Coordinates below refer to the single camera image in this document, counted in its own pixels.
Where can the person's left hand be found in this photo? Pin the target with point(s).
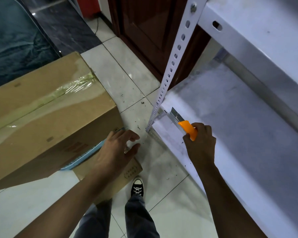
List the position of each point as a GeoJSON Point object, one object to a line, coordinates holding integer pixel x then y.
{"type": "Point", "coordinates": [116, 156]}

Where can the person's right hand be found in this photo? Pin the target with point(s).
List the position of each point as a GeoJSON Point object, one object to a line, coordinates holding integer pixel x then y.
{"type": "Point", "coordinates": [201, 146]}

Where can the orange utility knife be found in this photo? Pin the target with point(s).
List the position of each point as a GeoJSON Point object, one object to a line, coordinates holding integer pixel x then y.
{"type": "Point", "coordinates": [187, 128]}

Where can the white metal shelving rack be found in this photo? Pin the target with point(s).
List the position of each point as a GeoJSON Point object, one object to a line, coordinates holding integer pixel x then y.
{"type": "Point", "coordinates": [248, 96]}

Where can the large brown cardboard box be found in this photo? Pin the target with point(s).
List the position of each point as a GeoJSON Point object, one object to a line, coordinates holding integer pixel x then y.
{"type": "Point", "coordinates": [45, 111]}

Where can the person's right forearm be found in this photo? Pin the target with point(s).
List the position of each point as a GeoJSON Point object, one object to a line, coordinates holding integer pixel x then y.
{"type": "Point", "coordinates": [228, 205]}

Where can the person's left forearm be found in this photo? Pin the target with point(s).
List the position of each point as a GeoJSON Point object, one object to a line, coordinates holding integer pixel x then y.
{"type": "Point", "coordinates": [64, 210]}

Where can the person's grey trouser legs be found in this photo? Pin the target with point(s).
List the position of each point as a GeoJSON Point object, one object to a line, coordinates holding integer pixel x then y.
{"type": "Point", "coordinates": [139, 220]}

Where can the small printed brown carton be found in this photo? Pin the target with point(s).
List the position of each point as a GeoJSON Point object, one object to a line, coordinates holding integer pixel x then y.
{"type": "Point", "coordinates": [131, 173]}

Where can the black and white sneaker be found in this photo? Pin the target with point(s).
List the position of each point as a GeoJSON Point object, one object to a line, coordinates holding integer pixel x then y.
{"type": "Point", "coordinates": [137, 187]}

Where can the dark wooden door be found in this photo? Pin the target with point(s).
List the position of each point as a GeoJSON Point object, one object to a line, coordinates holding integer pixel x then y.
{"type": "Point", "coordinates": [149, 27]}

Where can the teal fabric chair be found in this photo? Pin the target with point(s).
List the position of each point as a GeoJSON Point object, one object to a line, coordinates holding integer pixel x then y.
{"type": "Point", "coordinates": [15, 42]}

